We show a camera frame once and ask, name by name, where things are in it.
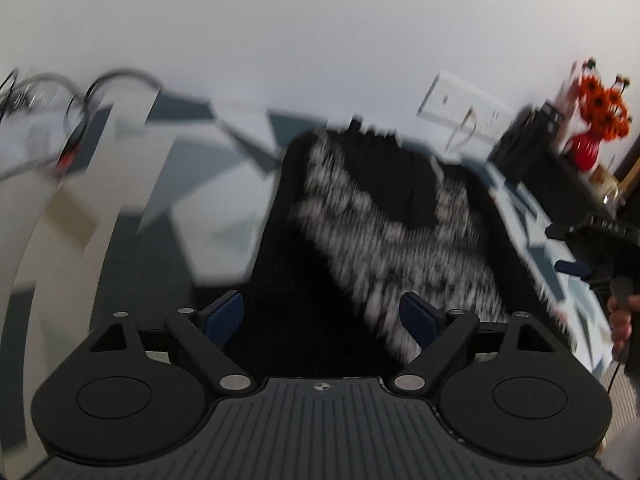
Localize black white patterned knit sweater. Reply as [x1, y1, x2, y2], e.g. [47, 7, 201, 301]
[245, 130, 563, 377]

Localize person right hand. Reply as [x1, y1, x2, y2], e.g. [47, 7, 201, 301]
[608, 295, 640, 362]

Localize geometric patterned bed sheet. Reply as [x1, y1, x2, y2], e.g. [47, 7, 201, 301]
[0, 94, 616, 470]

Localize red vase orange flowers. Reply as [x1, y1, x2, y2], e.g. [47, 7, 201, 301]
[563, 58, 632, 174]

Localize white wall socket panel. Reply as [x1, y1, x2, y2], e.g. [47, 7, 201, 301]
[418, 70, 515, 144]

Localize tangled cables and clutter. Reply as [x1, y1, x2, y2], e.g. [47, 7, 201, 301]
[0, 66, 164, 181]

